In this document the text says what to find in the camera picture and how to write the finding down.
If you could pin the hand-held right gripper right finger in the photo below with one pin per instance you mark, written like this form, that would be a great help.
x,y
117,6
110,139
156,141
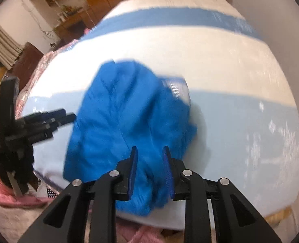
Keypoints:
x,y
167,174

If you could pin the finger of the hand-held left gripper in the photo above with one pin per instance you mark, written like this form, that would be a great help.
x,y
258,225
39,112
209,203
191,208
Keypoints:
x,y
50,114
63,119

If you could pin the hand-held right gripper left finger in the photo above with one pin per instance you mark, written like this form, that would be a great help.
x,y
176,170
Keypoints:
x,y
133,172

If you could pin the blue jacket with white stripe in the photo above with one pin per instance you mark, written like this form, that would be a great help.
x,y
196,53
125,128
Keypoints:
x,y
114,111

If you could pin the person's left forearm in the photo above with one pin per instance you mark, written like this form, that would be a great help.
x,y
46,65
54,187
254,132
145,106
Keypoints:
x,y
2,195

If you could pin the dark wooden nightstand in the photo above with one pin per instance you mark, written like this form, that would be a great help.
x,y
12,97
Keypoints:
x,y
27,60

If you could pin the pink floral satin bedspread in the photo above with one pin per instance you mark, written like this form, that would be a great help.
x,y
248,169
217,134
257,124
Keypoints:
x,y
44,62

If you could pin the pink fleece garment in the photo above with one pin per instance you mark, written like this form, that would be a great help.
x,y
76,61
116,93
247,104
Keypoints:
x,y
139,234

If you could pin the white ribbed radiator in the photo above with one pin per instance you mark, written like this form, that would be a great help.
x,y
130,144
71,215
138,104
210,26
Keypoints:
x,y
2,43

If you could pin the white perforated basket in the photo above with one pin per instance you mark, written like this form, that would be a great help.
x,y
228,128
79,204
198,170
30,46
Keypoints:
x,y
48,189

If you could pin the wooden desk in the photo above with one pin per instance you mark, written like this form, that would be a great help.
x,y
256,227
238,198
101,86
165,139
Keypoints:
x,y
73,25

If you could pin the white quilted cloth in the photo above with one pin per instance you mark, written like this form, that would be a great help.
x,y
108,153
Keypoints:
x,y
10,222

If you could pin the light blue white blanket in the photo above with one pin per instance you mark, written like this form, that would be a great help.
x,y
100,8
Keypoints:
x,y
228,68

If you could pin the wooden bed frame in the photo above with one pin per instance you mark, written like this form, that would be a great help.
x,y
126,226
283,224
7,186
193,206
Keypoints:
x,y
278,215

